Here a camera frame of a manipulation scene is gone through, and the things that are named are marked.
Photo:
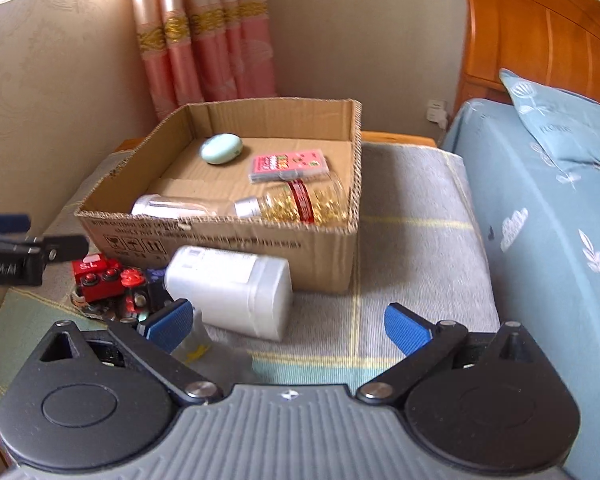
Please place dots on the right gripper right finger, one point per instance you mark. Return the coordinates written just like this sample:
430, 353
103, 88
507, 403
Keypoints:
425, 345

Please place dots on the pink patterned curtain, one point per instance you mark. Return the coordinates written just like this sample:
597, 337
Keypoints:
204, 50

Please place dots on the clear bottle with gold capsules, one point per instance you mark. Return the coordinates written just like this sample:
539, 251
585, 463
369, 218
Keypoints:
316, 201

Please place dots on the grey plaid blanket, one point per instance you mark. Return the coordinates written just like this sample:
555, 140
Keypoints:
417, 244

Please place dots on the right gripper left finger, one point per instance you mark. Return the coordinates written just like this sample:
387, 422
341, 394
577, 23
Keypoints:
149, 344

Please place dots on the light blue floral pillow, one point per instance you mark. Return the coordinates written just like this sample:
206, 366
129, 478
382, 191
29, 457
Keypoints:
565, 124

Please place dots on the wooden headboard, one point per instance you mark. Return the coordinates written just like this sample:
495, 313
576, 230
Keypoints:
553, 42

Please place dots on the open cardboard box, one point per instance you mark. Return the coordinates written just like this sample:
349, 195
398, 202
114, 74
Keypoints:
168, 163

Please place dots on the white plastic jar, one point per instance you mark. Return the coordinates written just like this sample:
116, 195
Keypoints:
244, 293

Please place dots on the clear plastic wrapper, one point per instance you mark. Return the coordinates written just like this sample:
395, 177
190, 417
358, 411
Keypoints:
217, 362

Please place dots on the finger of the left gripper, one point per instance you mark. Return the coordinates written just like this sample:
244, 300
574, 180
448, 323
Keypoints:
23, 262
14, 223

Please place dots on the pink card box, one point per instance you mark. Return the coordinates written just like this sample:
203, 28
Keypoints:
287, 166

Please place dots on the white wall socket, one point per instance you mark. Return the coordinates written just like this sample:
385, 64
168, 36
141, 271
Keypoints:
436, 113

